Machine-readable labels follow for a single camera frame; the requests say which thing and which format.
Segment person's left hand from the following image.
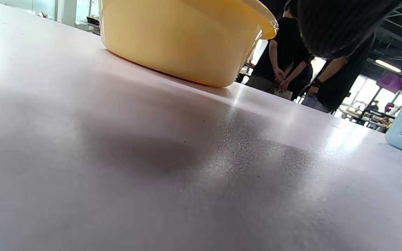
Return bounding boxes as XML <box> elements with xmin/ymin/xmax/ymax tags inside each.
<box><xmin>296</xmin><ymin>0</ymin><xmax>402</xmax><ymax>59</ymax></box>

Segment rows of long ceiling lights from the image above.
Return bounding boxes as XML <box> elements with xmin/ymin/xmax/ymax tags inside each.
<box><xmin>375</xmin><ymin>2</ymin><xmax>402</xmax><ymax>74</ymax></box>

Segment purple hanging banner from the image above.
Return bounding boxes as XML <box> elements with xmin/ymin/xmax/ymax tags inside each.
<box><xmin>377</xmin><ymin>71</ymin><xmax>402</xmax><ymax>93</ymax></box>

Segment yellow plastic basin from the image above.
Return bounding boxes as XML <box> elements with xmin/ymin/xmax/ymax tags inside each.
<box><xmin>99</xmin><ymin>0</ymin><xmax>279</xmax><ymax>88</ymax></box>

